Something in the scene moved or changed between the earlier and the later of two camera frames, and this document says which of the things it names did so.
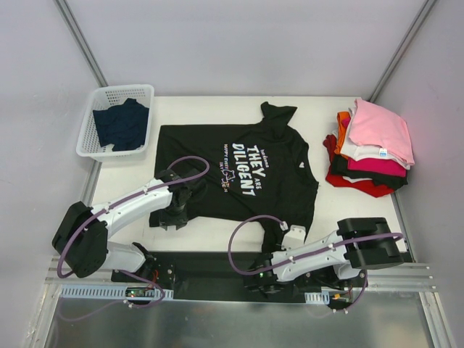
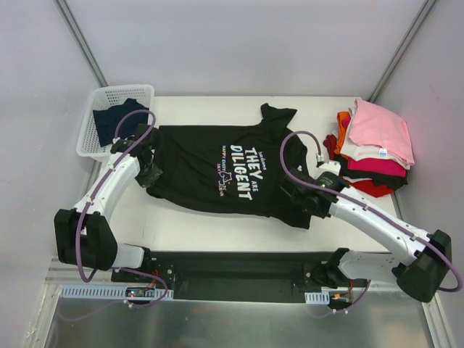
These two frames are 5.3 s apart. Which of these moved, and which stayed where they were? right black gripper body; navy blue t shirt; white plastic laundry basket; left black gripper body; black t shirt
Moved: right black gripper body; black t shirt; left black gripper body
Stayed: white plastic laundry basket; navy blue t shirt
